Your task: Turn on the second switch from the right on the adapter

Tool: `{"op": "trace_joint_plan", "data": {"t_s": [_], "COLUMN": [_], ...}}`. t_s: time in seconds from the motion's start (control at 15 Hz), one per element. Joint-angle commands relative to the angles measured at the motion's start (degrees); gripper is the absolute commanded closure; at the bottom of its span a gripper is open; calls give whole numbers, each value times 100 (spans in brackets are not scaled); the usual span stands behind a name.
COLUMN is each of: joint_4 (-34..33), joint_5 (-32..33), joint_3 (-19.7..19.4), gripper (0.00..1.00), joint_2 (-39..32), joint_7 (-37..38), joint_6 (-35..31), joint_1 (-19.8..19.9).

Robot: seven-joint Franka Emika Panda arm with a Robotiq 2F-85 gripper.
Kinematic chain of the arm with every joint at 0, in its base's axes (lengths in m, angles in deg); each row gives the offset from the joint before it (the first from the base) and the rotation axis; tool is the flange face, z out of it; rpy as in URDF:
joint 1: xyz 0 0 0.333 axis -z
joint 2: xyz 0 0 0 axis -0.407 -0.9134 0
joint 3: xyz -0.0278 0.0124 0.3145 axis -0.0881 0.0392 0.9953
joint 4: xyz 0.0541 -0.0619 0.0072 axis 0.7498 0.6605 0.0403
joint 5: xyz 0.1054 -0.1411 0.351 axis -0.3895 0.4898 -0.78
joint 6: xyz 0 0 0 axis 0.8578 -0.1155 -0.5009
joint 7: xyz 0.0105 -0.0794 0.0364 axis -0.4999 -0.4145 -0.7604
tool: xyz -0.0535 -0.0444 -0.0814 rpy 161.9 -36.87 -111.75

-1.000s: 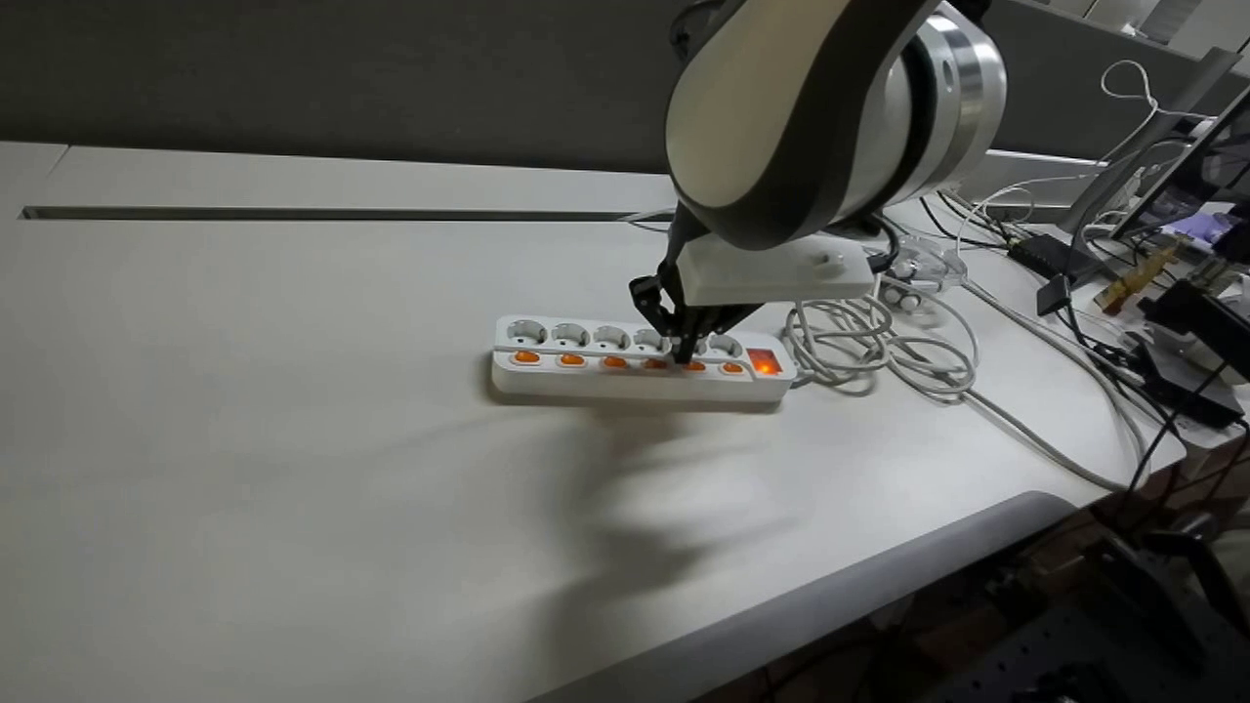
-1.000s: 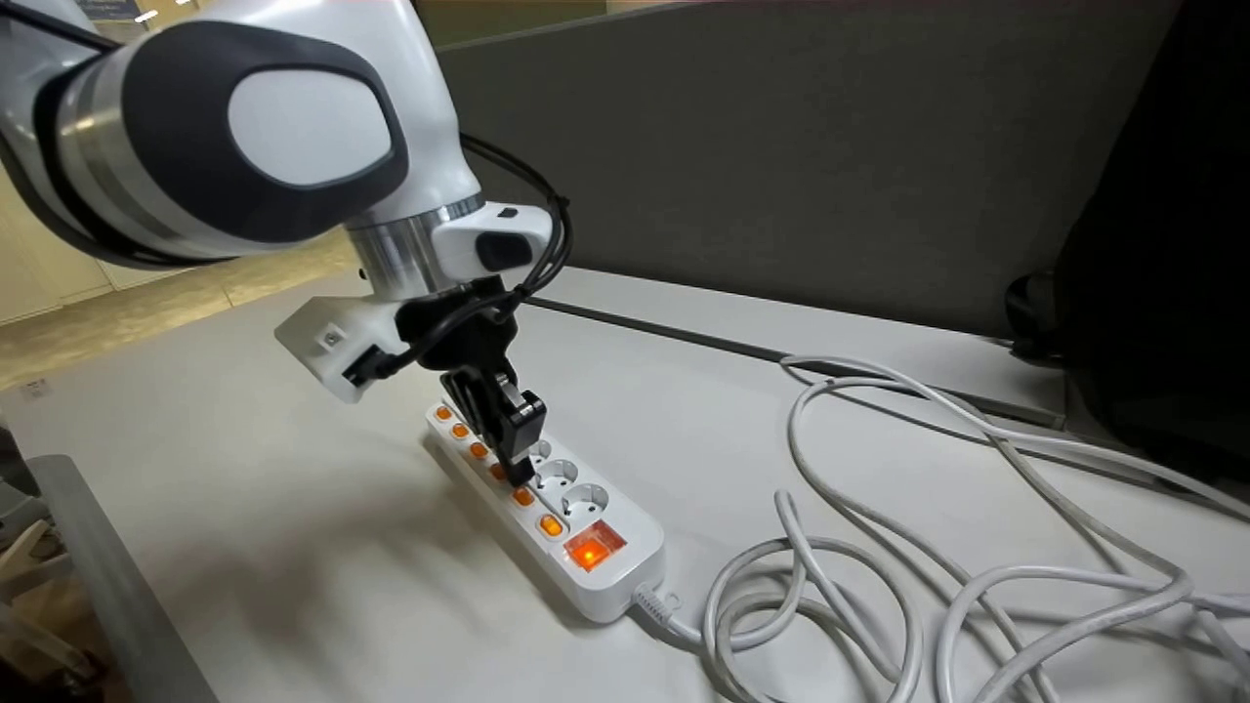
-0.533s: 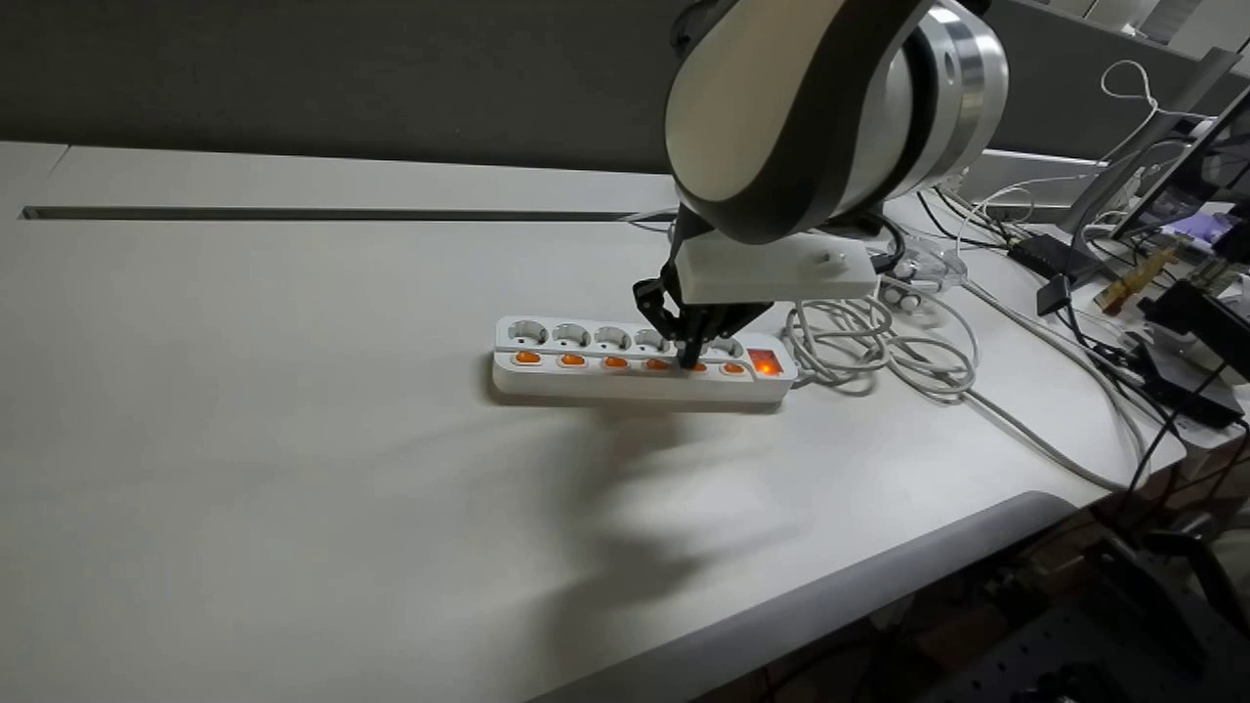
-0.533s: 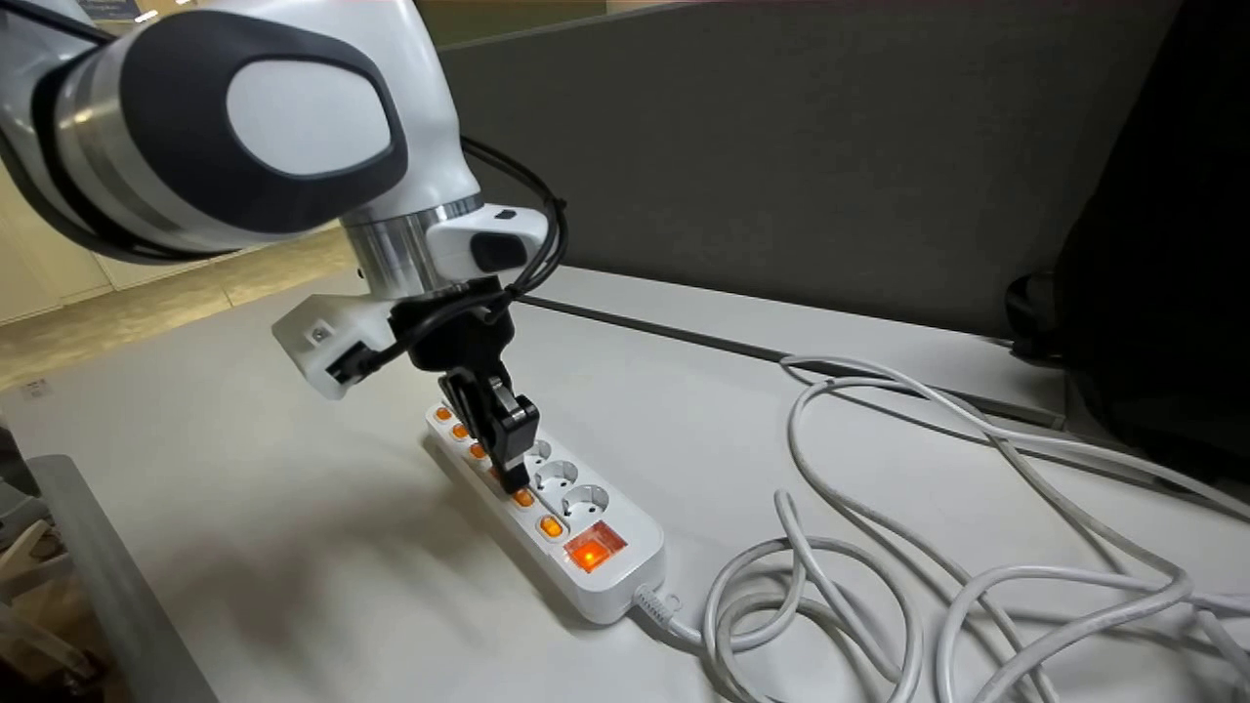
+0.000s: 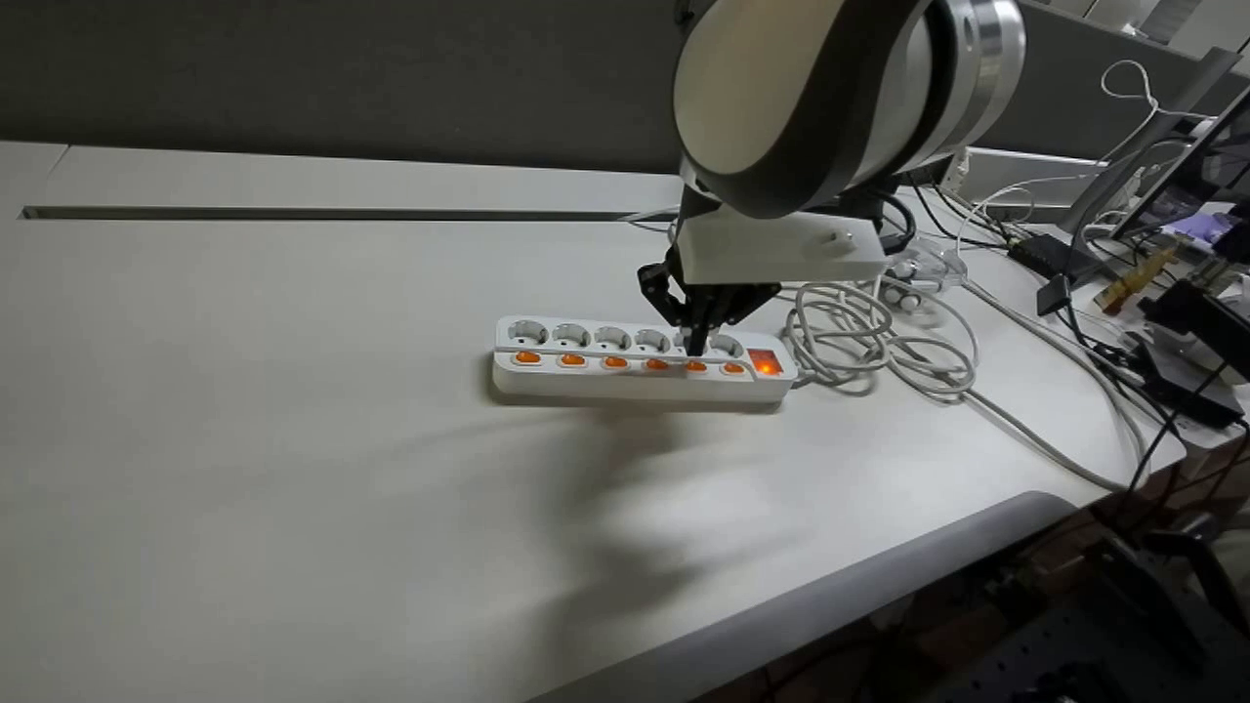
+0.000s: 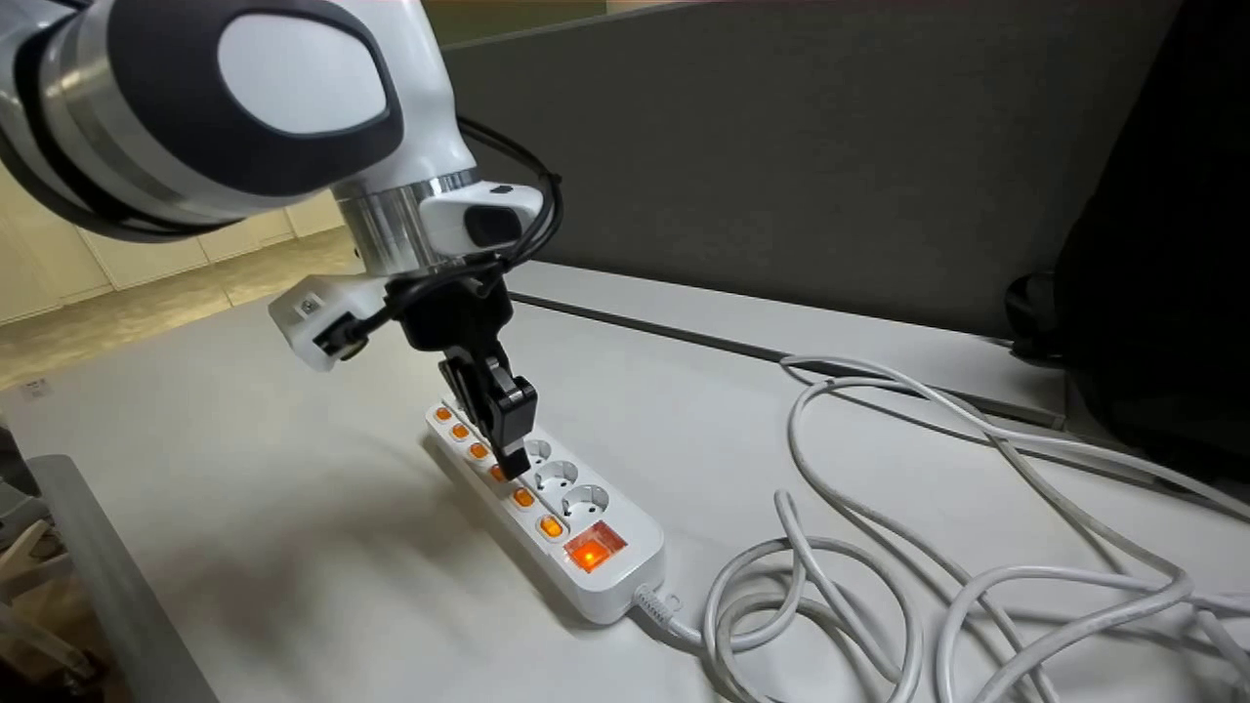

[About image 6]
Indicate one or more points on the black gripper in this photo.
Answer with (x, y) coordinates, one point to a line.
(450, 313)

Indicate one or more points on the white six-socket power strip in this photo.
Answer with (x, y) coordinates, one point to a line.
(611, 572)

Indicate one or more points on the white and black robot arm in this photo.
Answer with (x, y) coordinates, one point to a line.
(260, 81)

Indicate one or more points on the grey divider panel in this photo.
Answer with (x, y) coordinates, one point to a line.
(782, 158)

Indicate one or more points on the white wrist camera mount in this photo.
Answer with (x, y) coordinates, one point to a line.
(308, 313)

